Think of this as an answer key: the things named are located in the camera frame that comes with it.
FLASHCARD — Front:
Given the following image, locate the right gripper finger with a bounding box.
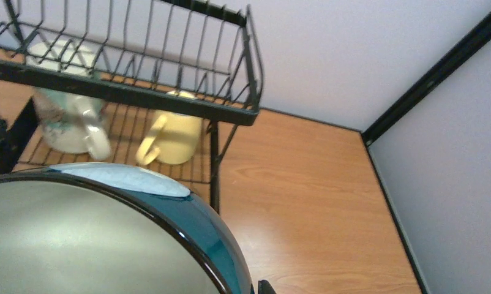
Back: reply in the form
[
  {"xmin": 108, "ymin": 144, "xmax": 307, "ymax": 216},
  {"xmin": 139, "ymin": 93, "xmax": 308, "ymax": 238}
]
[{"xmin": 257, "ymin": 280, "xmax": 276, "ymax": 294}]

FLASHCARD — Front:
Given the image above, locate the yellow mug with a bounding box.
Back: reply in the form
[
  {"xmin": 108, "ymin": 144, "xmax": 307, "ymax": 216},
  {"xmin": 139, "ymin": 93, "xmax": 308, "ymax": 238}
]
[{"xmin": 135, "ymin": 110, "xmax": 203, "ymax": 166}]

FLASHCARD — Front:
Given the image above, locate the dark teal spotted bowl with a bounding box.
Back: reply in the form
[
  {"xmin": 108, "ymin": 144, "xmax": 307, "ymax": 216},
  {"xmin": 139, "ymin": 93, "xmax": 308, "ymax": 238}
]
[{"xmin": 0, "ymin": 162, "xmax": 254, "ymax": 293}]

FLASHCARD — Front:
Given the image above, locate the black wire dish rack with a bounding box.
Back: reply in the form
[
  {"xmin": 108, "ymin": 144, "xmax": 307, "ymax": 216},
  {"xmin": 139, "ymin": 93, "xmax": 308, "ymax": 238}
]
[{"xmin": 0, "ymin": 1, "xmax": 264, "ymax": 210}]

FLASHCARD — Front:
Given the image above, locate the white floral mug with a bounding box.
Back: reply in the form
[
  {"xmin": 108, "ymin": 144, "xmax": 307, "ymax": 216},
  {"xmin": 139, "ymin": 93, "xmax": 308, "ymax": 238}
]
[{"xmin": 26, "ymin": 40, "xmax": 111, "ymax": 160}]

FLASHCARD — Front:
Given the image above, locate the black enclosure frame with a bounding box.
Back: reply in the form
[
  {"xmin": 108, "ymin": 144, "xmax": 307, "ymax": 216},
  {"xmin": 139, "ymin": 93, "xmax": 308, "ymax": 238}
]
[{"xmin": 362, "ymin": 11, "xmax": 491, "ymax": 293}]

